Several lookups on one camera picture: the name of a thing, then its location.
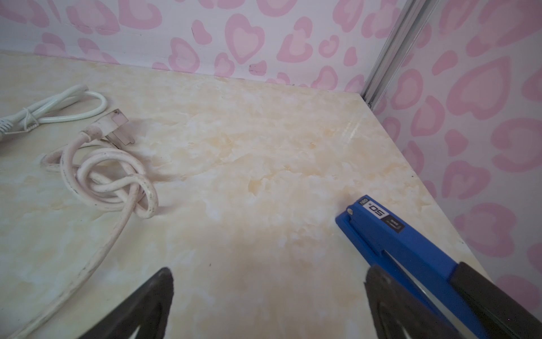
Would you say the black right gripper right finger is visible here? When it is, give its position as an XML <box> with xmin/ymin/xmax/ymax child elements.
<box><xmin>364</xmin><ymin>266</ymin><xmax>461</xmax><ymax>338</ymax></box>

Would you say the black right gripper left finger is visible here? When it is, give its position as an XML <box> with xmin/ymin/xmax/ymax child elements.
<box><xmin>80</xmin><ymin>267</ymin><xmax>174</xmax><ymax>338</ymax></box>

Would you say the blue stapler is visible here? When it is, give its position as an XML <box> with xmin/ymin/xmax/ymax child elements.
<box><xmin>335</xmin><ymin>195</ymin><xmax>541</xmax><ymax>338</ymax></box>

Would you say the pink power cord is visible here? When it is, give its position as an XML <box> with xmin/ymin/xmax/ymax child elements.
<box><xmin>7</xmin><ymin>109</ymin><xmax>159</xmax><ymax>339</ymax></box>

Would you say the white power cord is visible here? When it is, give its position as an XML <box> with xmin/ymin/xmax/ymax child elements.
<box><xmin>0</xmin><ymin>84</ymin><xmax>109</xmax><ymax>142</ymax></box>

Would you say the aluminium frame post right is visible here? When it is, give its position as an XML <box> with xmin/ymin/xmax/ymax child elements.
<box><xmin>361</xmin><ymin>0</ymin><xmax>438</xmax><ymax>109</ymax></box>

